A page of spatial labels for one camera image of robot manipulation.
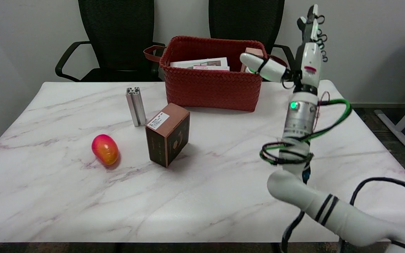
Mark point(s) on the red woven basket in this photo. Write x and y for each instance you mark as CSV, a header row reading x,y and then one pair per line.
x,y
209,88

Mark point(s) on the silver aluminium extrusion profile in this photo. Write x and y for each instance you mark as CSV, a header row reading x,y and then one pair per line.
x,y
136,107

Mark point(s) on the white box with pink label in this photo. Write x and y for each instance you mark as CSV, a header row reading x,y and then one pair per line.
x,y
211,67

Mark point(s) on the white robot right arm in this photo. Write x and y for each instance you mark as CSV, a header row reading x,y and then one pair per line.
x,y
304,196

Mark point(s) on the black mesh office chair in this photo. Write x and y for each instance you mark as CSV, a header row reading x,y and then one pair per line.
x,y
118,35
246,21

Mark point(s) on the brown cardboard box white label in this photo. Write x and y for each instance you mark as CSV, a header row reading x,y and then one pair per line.
x,y
167,135

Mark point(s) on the white desk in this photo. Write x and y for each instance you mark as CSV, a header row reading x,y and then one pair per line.
x,y
401,121

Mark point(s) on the white printed booklet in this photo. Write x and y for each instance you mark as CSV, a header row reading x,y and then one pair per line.
x,y
202,62

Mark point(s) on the red yellow mango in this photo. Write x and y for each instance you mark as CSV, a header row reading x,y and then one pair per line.
x,y
104,149

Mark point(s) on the light wooden block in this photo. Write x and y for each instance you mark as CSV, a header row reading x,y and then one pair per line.
x,y
254,52

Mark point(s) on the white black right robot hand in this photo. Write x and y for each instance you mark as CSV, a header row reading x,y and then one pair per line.
x,y
309,66

